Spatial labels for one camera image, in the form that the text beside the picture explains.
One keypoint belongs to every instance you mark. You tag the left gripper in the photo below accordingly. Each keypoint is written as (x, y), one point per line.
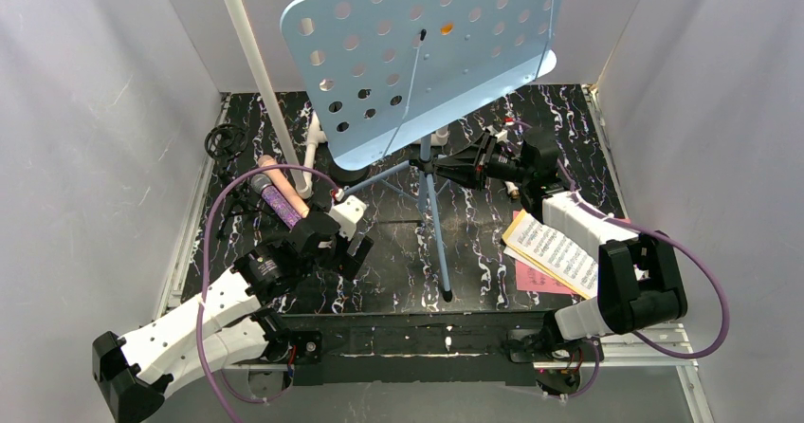
(342, 251)

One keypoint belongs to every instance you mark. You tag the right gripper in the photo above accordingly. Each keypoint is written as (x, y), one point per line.
(476, 160)

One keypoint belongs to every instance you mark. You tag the white sheet music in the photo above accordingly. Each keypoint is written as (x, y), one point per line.
(515, 255)
(556, 253)

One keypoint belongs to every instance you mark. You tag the pink microphone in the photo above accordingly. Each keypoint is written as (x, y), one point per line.
(287, 190)

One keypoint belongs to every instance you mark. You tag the pink sheet music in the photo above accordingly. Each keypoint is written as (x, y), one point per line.
(537, 279)

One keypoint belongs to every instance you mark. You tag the yellow sheet music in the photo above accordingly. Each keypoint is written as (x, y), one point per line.
(518, 225)

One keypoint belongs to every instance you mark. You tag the blue music stand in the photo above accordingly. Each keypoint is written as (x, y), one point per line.
(381, 76)

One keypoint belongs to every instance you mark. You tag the black round-base microphone stand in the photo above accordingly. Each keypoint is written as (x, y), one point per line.
(347, 178)

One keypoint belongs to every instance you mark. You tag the purple glitter microphone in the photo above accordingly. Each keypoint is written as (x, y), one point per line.
(263, 186)

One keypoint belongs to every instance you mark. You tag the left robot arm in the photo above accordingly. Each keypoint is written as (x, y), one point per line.
(228, 322)

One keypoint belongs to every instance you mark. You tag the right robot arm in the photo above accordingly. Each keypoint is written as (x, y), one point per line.
(627, 280)

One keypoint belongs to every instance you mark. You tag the white pipe piece brass end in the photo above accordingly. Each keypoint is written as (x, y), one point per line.
(512, 190)

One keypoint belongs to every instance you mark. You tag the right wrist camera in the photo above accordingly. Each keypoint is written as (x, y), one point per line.
(501, 133)

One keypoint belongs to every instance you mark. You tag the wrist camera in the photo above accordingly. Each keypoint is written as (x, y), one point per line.
(501, 133)
(347, 211)

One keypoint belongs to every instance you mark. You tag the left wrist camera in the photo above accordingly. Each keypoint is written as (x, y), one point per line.
(347, 211)

